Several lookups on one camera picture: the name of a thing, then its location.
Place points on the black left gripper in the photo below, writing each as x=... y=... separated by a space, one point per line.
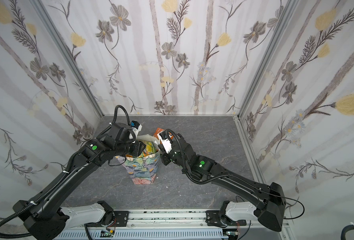
x=138 y=149

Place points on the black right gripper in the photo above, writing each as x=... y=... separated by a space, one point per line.
x=165 y=157

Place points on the green yellow Fox's candy bag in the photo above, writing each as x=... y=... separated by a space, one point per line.
x=149 y=151

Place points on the floral white paper bag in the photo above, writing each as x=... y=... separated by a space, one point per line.
x=142 y=171

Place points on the orange snack packet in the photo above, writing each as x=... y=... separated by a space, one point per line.
x=161 y=135

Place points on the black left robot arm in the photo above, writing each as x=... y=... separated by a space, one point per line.
x=42 y=214

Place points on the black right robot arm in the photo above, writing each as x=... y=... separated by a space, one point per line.
x=269 y=201

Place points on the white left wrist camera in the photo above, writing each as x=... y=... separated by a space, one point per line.
x=136 y=127

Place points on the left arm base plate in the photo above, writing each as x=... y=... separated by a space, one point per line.
x=113 y=217

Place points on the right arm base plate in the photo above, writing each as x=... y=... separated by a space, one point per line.
x=215 y=219

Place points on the white ribbed cable duct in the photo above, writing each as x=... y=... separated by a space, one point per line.
x=160 y=234

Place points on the aluminium front rail frame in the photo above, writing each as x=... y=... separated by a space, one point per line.
x=169 y=219

